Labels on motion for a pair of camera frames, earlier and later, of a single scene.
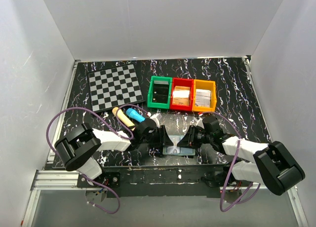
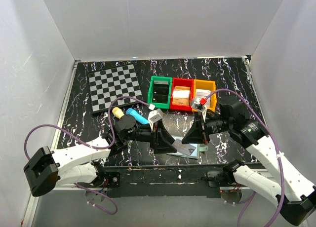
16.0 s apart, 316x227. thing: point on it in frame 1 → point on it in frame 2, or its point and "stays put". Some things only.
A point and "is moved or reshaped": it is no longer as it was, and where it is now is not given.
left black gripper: x=163 y=140 stays put
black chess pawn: x=120 y=96 stays put
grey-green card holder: x=183 y=151 → x=195 y=154
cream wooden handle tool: x=123 y=117 stays put
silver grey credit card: x=173 y=149 is moved or reshaped
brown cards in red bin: x=181 y=95 stays put
